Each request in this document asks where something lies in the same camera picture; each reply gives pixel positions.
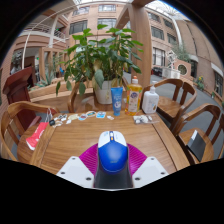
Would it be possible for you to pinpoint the yellow liquid bottle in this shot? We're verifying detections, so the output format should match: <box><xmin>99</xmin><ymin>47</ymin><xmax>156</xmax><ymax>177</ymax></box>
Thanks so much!
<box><xmin>124</xmin><ymin>75</ymin><xmax>143</xmax><ymax>117</ymax></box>

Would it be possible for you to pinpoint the white pump bottle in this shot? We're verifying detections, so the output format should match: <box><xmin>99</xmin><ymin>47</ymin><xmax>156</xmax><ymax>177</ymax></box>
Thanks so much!
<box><xmin>141</xmin><ymin>85</ymin><xmax>160</xmax><ymax>115</ymax></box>

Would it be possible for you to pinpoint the red paper bag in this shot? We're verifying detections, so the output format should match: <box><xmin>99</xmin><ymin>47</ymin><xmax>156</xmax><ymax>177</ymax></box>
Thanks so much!
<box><xmin>25</xmin><ymin>108</ymin><xmax>54</xmax><ymax>152</ymax></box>

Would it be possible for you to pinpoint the spiky green plant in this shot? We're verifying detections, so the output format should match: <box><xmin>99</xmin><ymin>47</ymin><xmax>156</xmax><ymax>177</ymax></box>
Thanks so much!
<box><xmin>34</xmin><ymin>66</ymin><xmax>54</xmax><ymax>88</ymax></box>

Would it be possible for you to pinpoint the blue tube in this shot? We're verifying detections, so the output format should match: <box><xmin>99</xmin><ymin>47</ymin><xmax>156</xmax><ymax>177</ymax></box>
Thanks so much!
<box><xmin>110</xmin><ymin>86</ymin><xmax>124</xmax><ymax>117</ymax></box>

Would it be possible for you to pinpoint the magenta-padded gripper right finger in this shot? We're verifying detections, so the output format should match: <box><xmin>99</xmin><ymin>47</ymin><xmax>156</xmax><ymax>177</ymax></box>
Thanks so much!
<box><xmin>128</xmin><ymin>143</ymin><xmax>169</xmax><ymax>188</ymax></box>

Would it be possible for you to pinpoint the wooden armchair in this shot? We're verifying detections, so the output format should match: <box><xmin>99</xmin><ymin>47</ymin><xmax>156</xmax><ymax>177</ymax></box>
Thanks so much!
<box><xmin>67</xmin><ymin>78</ymin><xmax>129</xmax><ymax>114</ymax></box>
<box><xmin>142</xmin><ymin>78</ymin><xmax>198</xmax><ymax>134</ymax></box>
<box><xmin>0</xmin><ymin>100</ymin><xmax>61</xmax><ymax>161</ymax></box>
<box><xmin>171</xmin><ymin>103</ymin><xmax>222</xmax><ymax>166</ymax></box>

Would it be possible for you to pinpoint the dark red wooden lectern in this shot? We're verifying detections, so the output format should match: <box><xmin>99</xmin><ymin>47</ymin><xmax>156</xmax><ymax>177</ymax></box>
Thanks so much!
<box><xmin>2</xmin><ymin>65</ymin><xmax>34</xmax><ymax>114</ymax></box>

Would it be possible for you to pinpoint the pale yellow sticker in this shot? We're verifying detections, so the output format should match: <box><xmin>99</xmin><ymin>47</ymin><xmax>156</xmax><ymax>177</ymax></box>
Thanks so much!
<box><xmin>67</xmin><ymin>113</ymin><xmax>80</xmax><ymax>122</ymax></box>

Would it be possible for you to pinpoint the black notebook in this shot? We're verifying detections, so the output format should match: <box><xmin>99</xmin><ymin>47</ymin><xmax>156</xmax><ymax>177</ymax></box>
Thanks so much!
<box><xmin>185</xmin><ymin>129</ymin><xmax>208</xmax><ymax>163</ymax></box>

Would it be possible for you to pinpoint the clear plastic packet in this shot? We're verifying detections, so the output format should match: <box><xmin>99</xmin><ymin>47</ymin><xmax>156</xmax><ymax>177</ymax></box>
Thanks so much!
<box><xmin>133</xmin><ymin>114</ymin><xmax>154</xmax><ymax>125</ymax></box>

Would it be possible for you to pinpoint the green plant in white pot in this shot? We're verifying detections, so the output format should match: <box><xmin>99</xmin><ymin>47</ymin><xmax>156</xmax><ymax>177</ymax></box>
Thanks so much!
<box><xmin>55</xmin><ymin>23</ymin><xmax>144</xmax><ymax>105</ymax></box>

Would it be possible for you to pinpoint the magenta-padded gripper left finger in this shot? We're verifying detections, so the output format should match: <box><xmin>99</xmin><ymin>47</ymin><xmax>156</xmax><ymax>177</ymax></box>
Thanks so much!
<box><xmin>55</xmin><ymin>143</ymin><xmax>99</xmax><ymax>188</ymax></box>

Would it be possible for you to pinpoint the blue and white computer mouse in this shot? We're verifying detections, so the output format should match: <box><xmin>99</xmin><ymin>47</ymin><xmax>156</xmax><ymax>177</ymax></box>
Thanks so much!
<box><xmin>93</xmin><ymin>130</ymin><xmax>134</xmax><ymax>190</ymax></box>

